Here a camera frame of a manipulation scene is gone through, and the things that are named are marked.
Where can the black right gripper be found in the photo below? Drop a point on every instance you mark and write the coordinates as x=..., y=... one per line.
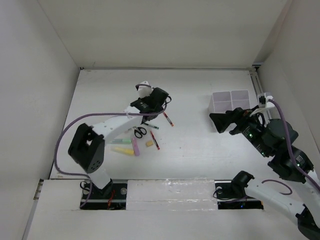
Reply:
x=238, y=114

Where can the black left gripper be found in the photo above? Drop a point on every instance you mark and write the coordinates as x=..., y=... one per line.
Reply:
x=144, y=99

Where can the green pen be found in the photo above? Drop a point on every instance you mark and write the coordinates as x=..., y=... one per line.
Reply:
x=151, y=126

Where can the red pen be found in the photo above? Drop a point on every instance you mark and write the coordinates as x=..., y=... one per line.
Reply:
x=154, y=140
x=168, y=119

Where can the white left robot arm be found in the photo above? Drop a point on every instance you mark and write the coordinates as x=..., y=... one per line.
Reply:
x=87, y=147

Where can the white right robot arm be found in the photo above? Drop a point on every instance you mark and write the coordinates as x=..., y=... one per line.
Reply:
x=272, y=139

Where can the white divided organizer left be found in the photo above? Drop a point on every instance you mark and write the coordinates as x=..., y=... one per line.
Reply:
x=220, y=102

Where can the yellow eraser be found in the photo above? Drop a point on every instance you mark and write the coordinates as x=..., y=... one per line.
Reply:
x=149, y=143

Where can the pink highlighter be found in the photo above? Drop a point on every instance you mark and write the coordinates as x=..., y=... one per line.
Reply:
x=135, y=147

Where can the yellow highlighter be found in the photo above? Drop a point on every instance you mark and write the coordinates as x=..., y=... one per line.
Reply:
x=125, y=151

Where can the green highlighter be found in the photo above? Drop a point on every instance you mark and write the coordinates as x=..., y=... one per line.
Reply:
x=121, y=141

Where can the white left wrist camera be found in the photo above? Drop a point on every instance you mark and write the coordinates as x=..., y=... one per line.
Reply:
x=144, y=89

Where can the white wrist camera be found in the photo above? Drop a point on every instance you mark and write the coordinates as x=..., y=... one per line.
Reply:
x=264, y=100
x=144, y=89

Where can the black handled scissors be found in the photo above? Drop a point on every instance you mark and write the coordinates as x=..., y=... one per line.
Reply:
x=139, y=132

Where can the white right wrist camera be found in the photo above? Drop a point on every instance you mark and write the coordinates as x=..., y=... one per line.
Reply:
x=264, y=100

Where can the aluminium rail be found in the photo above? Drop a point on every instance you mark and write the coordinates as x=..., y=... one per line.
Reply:
x=253, y=71

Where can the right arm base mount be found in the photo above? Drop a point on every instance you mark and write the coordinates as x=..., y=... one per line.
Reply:
x=228, y=200

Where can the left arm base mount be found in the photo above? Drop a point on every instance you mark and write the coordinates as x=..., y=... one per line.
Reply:
x=116, y=199

